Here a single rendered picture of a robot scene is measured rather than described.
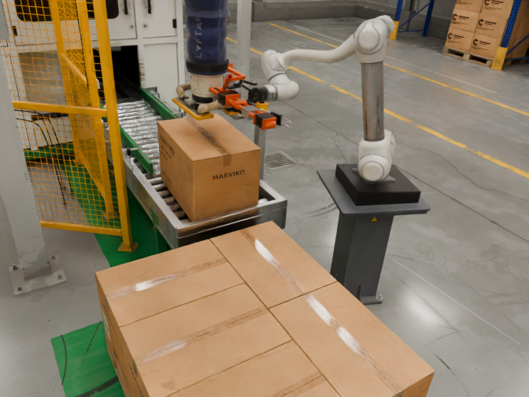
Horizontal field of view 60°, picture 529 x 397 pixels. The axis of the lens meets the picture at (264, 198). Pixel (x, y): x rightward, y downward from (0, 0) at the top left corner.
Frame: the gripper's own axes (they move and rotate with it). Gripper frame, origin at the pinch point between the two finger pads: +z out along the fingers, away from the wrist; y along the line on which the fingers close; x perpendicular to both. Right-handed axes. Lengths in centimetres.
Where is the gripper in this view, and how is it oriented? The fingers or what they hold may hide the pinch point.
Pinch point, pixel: (230, 98)
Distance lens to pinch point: 240.4
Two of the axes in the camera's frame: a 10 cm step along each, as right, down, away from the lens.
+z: -8.4, 2.3, -4.9
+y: -0.5, 8.6, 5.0
